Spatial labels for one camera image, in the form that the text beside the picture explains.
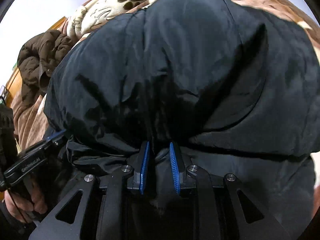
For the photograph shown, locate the brown paw print blanket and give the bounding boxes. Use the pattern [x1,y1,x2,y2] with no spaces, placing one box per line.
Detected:
[11,0,320,153]

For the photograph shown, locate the person's left hand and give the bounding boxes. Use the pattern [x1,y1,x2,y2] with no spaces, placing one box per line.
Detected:
[4,179,48,222]

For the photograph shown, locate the black puffer jacket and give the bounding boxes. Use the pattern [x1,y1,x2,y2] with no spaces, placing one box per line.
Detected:
[43,0,320,240]

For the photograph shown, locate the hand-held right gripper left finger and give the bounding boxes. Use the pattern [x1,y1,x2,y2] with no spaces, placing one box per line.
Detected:
[28,141,151,240]

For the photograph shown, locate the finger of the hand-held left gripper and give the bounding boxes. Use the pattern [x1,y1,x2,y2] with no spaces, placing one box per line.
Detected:
[37,129,67,148]
[40,136,72,155]

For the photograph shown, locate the thin black cable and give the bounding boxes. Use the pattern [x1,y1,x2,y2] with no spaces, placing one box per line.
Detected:
[7,189,28,223]

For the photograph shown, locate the brown puffer jacket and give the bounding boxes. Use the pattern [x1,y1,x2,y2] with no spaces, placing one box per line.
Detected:
[17,29,73,103]

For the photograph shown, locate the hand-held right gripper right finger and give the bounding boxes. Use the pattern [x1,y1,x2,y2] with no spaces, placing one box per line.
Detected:
[169,142,292,240]

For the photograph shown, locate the wooden headboard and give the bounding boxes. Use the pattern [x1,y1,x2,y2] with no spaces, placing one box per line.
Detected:
[6,16,68,107]

